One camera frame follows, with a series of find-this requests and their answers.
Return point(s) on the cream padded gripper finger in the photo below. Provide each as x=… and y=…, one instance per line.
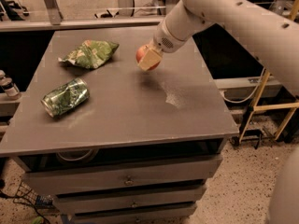
x=149, y=59

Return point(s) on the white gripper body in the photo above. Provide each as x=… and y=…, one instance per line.
x=163, y=39

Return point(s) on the red apple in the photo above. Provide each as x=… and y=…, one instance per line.
x=145, y=57

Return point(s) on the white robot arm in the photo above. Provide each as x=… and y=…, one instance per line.
x=269, y=38

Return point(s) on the green jalapeno chip bag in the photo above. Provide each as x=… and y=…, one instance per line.
x=91, y=54

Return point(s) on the crushed green soda can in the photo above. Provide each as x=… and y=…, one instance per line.
x=66, y=97

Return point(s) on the grey drawer cabinet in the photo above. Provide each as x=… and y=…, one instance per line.
x=172, y=112

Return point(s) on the top grey drawer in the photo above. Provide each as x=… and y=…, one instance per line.
x=124, y=175

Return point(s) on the grey drawer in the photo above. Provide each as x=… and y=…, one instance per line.
x=124, y=175
x=130, y=199
x=138, y=214

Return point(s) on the middle grey drawer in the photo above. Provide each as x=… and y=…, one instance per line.
x=130, y=199

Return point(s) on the small bottle at left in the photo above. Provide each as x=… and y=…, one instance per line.
x=8, y=86

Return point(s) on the bottom grey drawer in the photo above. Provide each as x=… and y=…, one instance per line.
x=138, y=214

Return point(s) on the yellow metal frame stand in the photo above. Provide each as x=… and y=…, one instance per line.
x=253, y=108

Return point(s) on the wire basket on floor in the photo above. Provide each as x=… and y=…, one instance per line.
x=26, y=195

